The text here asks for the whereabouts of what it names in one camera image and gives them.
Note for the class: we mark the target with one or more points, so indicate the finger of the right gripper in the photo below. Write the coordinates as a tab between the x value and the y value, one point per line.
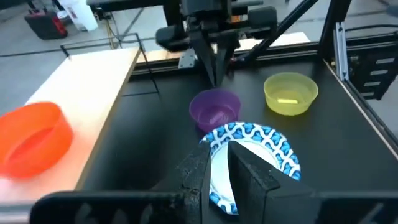
225	56
202	49

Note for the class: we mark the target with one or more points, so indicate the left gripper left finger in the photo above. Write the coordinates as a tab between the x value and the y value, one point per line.
194	180

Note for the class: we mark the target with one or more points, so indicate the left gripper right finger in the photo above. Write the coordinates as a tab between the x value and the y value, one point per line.
255	186

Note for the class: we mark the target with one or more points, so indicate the blue patterned paper bowl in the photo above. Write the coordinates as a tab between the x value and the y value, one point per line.
258	133

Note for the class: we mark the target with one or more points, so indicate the purple plastic bowl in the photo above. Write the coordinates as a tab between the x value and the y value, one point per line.
199	109

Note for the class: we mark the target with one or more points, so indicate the yellow plastic bowl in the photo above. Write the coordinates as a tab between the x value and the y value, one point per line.
273	90

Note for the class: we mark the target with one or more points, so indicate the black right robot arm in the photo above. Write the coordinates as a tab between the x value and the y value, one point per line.
172	12

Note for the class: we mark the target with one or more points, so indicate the silver aluminium extrusion bar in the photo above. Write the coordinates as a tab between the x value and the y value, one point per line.
341	53

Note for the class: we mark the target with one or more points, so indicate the black vented box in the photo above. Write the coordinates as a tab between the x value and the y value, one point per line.
360	74

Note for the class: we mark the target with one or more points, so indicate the white plastic container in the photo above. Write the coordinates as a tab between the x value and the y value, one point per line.
81	14

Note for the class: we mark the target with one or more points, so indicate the orange plastic bowl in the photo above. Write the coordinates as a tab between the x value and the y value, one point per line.
62	137

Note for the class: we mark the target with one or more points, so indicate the red and black tool case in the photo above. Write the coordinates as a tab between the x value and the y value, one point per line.
43	25

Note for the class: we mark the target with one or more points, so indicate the silver metal bracket plate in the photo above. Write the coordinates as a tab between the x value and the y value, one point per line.
186	59

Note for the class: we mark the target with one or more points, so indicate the black aluminium table frame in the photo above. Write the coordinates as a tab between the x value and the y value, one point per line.
329	31

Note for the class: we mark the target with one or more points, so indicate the wooden shelf with black frame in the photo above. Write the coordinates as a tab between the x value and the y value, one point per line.
84	93

